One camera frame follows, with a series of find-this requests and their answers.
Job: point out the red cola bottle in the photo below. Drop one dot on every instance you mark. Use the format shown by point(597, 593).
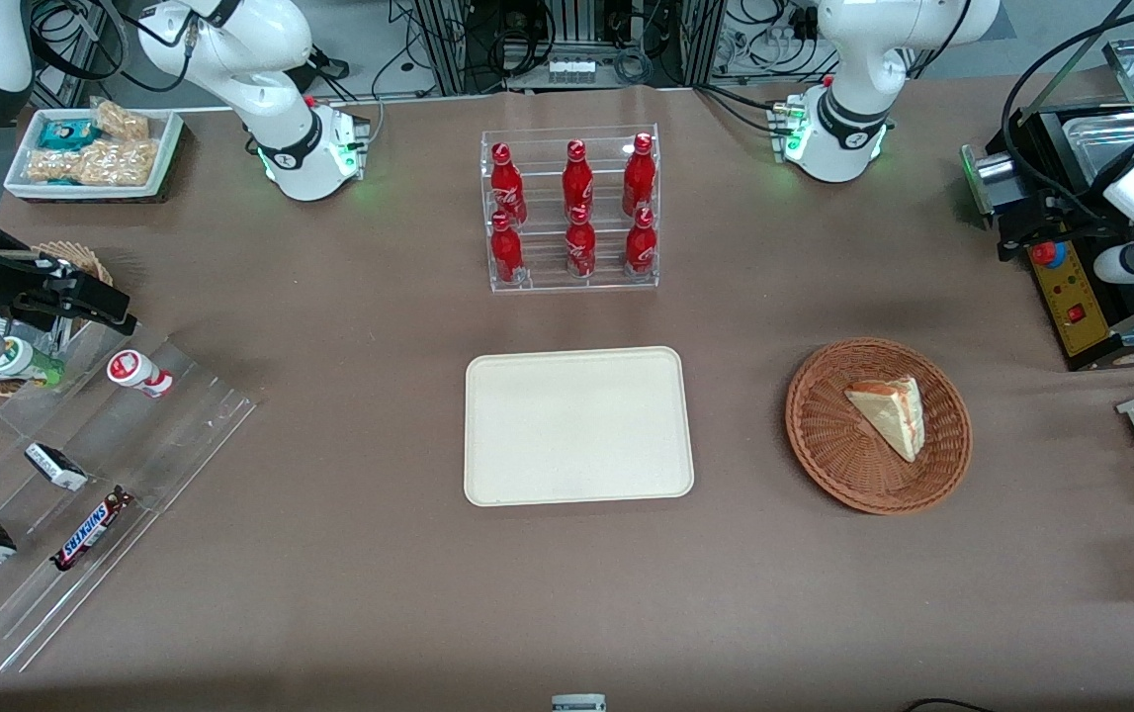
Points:
point(580, 247)
point(640, 245)
point(506, 183)
point(639, 176)
point(505, 252)
point(577, 178)

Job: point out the black appliance with yellow panel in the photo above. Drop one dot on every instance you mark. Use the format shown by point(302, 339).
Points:
point(1081, 307)

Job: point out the cream rectangular plastic tray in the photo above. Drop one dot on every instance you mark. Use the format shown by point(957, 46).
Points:
point(578, 425)

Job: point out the white rectangular snack tray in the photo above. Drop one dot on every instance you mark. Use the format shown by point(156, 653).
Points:
point(166, 148)

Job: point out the red white yogurt bottle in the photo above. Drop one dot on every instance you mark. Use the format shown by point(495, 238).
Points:
point(136, 372)

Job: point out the Snickers chocolate bar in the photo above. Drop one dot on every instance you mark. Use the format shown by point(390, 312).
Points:
point(92, 529)

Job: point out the teal snack packet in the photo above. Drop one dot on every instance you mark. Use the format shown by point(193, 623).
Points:
point(66, 133)

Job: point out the clear acrylic bottle rack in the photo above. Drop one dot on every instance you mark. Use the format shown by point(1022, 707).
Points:
point(571, 282)

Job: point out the triangular sandwich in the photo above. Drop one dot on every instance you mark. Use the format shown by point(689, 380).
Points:
point(891, 415)

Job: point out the green yogurt drink bottle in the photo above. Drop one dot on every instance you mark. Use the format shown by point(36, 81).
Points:
point(18, 361)

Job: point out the light tan wicker basket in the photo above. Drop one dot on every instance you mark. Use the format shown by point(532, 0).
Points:
point(82, 259)

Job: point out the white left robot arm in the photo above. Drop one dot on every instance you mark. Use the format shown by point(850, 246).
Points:
point(858, 59)

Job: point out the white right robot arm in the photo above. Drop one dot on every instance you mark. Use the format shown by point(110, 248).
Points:
point(260, 69)

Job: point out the small white labelled device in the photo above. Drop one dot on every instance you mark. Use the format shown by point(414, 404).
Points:
point(578, 703)

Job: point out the clear acrylic tiered shelf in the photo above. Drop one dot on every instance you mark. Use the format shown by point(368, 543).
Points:
point(181, 435)

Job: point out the aluminium equipment rack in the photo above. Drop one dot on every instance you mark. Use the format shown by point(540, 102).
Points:
point(566, 30)

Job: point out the small clear cracker bag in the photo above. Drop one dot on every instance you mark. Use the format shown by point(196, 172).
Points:
point(122, 121)

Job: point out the large clear cracker bag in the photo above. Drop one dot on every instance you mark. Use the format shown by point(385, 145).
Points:
point(97, 163)

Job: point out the brown round wicker basket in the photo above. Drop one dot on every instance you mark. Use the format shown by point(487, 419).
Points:
point(833, 435)

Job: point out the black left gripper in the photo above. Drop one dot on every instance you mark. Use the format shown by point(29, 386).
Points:
point(1079, 205)

